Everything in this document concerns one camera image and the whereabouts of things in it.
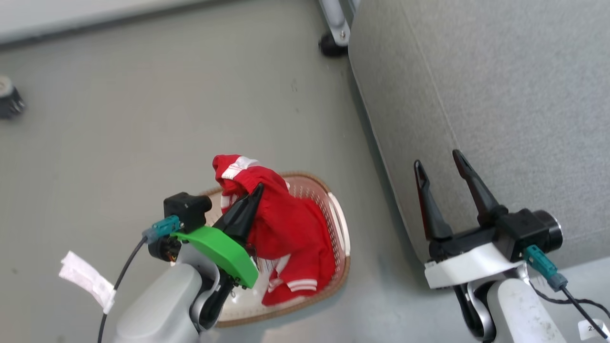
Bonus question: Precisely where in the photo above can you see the grey partition leg beside sofa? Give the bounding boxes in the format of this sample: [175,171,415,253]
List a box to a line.
[318,0,354,47]

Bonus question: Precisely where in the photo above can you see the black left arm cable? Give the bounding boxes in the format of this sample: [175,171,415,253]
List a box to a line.
[98,236,148,343]

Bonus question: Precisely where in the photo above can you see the teal cable connector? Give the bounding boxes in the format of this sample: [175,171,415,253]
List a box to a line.
[142,215,184,244]
[523,245,569,292]

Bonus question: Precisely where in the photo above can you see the grey fabric sofa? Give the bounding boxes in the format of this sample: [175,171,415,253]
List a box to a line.
[348,0,610,270]

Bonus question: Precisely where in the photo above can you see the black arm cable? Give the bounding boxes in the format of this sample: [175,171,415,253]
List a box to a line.
[529,281,610,329]
[98,236,148,343]

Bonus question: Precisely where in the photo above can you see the teal left cable connector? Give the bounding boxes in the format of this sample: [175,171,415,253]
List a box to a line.
[142,215,184,244]

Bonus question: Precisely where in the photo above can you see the white paper cable tag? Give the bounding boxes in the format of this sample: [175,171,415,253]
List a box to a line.
[59,251,116,315]

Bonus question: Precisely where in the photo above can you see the white printed cable label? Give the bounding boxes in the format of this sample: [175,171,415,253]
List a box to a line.
[578,318,610,341]

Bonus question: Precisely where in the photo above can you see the black caster wheel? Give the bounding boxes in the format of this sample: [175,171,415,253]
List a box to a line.
[318,32,348,58]
[0,75,26,120]

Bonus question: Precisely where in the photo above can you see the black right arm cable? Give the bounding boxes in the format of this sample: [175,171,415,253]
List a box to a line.
[529,281,610,329]

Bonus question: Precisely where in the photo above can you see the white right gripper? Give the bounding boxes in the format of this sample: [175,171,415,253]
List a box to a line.
[414,149,527,290]

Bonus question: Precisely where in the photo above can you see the teal right cable connector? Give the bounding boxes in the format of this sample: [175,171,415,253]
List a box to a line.
[523,245,569,292]

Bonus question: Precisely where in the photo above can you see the cream perforated laundry basket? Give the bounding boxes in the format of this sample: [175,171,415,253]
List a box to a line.
[199,171,352,328]

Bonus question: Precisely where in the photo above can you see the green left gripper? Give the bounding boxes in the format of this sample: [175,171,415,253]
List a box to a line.
[171,183,264,289]

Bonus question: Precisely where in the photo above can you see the red garment with white stripes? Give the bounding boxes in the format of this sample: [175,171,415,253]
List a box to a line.
[212,154,336,306]

